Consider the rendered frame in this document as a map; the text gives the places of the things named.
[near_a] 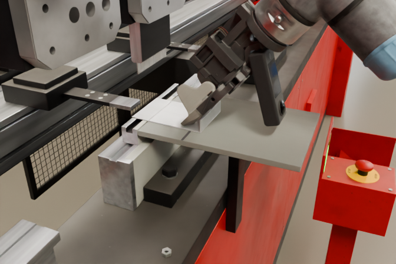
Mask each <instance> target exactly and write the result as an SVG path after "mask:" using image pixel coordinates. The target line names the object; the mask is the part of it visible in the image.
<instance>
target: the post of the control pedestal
mask: <svg viewBox="0 0 396 264"><path fill-rule="evenodd" d="M357 233H358V231H357V230H355V229H350V228H347V227H343V226H338V225H333V224H332V229H331V235H330V238H329V244H328V250H327V254H326V259H325V264H350V263H351V258H352V253H353V250H354V245H355V241H356V238H357Z"/></svg>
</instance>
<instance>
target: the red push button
mask: <svg viewBox="0 0 396 264"><path fill-rule="evenodd" d="M355 167H356V168H357V169H358V174H359V175H360V176H367V175H368V172H369V171H372V170H373V169H374V165H373V164H372V163H371V162H370V161H367V160H357V161H356V162H355Z"/></svg>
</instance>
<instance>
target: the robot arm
mask: <svg viewBox="0 0 396 264"><path fill-rule="evenodd" d="M321 18H323V19H324V21H325V22H326V23H327V24H328V25H329V26H330V27H331V28H332V29H333V31H334V32H335V33H336V34H337V35H338V36H339V37H340V38H341V39H342V40H343V42H344V43H346V44H347V46H348V47H349V48H350V49H351V50H352V51H353V52H354V53H355V54H356V56H357V57H358V58H359V59H360V60H361V61H362V62H363V65H364V66H365V67H368V68H369V69H370V70H371V71H372V72H373V73H374V74H375V75H376V76H377V77H378V78H379V79H381V80H384V81H389V80H393V79H396V0H260V1H259V2H258V3H257V4H256V5H254V4H253V3H252V2H251V1H250V0H248V1H247V2H246V3H244V4H241V6H240V7H238V9H237V10H235V14H234V15H233V16H232V17H231V19H229V20H228V21H227V23H225V24H224V26H223V27H218V28H216V29H215V30H214V31H213V32H212V33H211V34H210V37H209V38H208V39H207V40H206V41H205V42H204V44H203V45H202V46H201V47H200V48H199V49H198V50H197V51H196V52H195V53H194V54H193V55H192V56H191V58H190V59H189V60H190V61H191V62H192V63H193V64H194V65H195V66H196V67H197V70H198V73H197V77H198V79H199V81H200V83H201V85H200V86H199V87H197V88H194V87H191V86H189V85H187V84H182V85H180V86H179V87H178V88H177V95H178V96H179V98H180V100H181V101H182V103H183V105H184V107H185V109H186V110H187V112H188V117H187V118H185V119H184V120H183V121H182V122H181V125H183V126H186V125H190V124H194V123H195V122H196V121H197V120H199V119H200V118H201V117H202V116H203V115H205V114H206V113H207V112H208V111H209V110H210V109H211V108H212V107H213V106H214V105H215V104H216V103H218V102H219V101H220V100H221V99H222V98H223V97H224V96H225V95H226V94H227V93H228V94H229V95H230V94H231V93H232V92H234V90H235V89H237V87H238V86H240V85H241V84H242V83H243V82H244V81H245V80H247V79H248V78H249V76H250V75H252V76H253V79H254V82H255V87H256V91H257V94H258V99H259V104H260V109H261V112H262V117H263V121H264V124H265V126H268V127H269V126H278V125H279V124H280V123H281V121H282V120H283V118H284V116H285V115H286V105H285V103H284V99H283V94H282V89H281V84H280V81H279V75H278V70H277V66H276V61H275V56H274V53H273V52H282V51H283V50H284V49H285V48H286V47H287V46H288V45H291V44H293V43H294V42H295V41H296V40H297V39H298V38H300V37H301V36H302V35H303V34H304V33H305V32H306V31H307V30H308V29H309V28H311V27H312V26H313V25H314V24H316V23H317V22H318V21H319V20H320V19H321ZM218 29H219V30H218ZM213 33H214V34H213ZM205 96H208V97H207V98H206V99H205V100H204V98H205Z"/></svg>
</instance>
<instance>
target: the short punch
mask: <svg viewBox="0 0 396 264"><path fill-rule="evenodd" d="M128 26H129V34H130V49H131V60H132V62H136V63H137V74H139V73H141V72H143V71H144V70H146V69H147V68H148V67H151V66H152V65H153V64H155V63H156V62H158V61H160V60H161V59H162V58H164V57H165V56H167V55H166V48H167V47H168V46H169V45H170V14H168V15H166V16H164V17H162V18H160V19H158V20H156V21H154V22H152V23H150V24H144V23H138V22H135V23H133V24H131V25H128Z"/></svg>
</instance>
